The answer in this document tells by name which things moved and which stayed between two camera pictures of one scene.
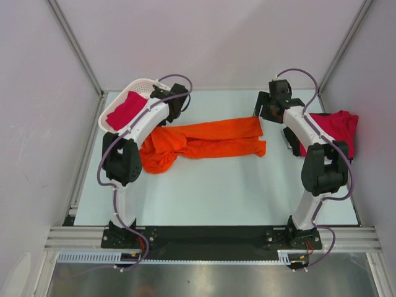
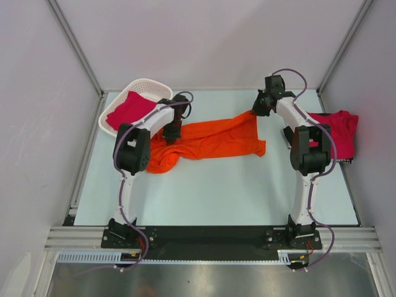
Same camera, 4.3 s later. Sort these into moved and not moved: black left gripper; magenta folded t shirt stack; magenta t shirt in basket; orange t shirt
Moved: black left gripper
Not moved: orange t shirt; magenta t shirt in basket; magenta folded t shirt stack
